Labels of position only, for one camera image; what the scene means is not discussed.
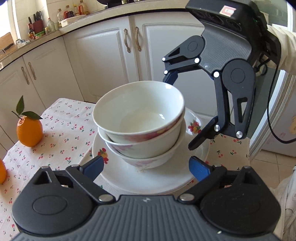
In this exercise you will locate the orange with green leaves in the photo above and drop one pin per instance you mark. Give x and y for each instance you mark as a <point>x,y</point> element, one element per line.
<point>29,129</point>

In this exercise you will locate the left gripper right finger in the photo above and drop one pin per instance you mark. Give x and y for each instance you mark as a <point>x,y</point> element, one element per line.
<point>208,178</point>

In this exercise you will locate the orange without leaf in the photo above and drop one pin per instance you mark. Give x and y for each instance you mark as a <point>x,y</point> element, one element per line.
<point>3,172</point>

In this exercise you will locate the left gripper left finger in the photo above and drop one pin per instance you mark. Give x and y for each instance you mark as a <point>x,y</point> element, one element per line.
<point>84,176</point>

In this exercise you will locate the white jacket sleeve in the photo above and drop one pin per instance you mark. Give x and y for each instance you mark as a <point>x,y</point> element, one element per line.
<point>288,50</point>

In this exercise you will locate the glass bottle on counter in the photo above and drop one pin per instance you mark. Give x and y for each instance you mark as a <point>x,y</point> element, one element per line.
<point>50,25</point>

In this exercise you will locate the white fruit-pattern plate stack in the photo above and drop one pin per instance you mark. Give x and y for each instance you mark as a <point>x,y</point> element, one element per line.
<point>119,177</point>

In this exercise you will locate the white floral bowl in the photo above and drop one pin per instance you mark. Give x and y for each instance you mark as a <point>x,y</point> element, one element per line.
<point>138,111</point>
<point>149,163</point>

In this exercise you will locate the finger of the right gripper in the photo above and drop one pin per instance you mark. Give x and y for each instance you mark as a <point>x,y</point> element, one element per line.
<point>234,88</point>
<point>184,58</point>

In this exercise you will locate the cardboard box on counter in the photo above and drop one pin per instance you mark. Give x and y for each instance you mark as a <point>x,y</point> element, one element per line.
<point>7,45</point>

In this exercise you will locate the white kitchen cabinets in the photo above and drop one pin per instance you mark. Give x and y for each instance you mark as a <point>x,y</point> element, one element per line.
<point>87,62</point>

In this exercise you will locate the red knife block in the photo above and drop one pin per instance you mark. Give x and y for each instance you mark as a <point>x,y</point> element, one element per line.
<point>37,25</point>

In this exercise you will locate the cherry print tablecloth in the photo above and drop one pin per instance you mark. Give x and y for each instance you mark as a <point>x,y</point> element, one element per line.
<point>69,133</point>

